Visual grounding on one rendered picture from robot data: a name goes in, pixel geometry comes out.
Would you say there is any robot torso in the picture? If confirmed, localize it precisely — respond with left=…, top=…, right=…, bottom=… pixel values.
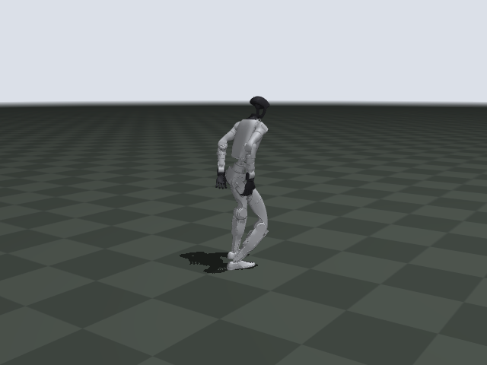
left=225, top=119, right=263, bottom=188

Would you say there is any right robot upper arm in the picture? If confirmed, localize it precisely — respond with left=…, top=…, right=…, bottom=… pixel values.
left=244, top=122, right=268, bottom=152

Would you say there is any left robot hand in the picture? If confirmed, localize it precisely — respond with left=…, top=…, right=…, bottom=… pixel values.
left=216, top=169, right=230, bottom=189

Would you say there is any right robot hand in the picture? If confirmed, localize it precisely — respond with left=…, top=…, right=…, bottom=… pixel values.
left=240, top=173, right=256, bottom=196

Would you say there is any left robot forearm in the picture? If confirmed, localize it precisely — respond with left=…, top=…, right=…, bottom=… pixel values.
left=217, top=148, right=226, bottom=172

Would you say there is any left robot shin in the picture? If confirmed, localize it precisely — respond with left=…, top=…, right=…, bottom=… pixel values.
left=231, top=209, right=247, bottom=253

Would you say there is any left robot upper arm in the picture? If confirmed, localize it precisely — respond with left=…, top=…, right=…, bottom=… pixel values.
left=218, top=122, right=240, bottom=151

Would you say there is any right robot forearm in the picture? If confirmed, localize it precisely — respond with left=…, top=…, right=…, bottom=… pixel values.
left=245, top=144, right=256, bottom=179

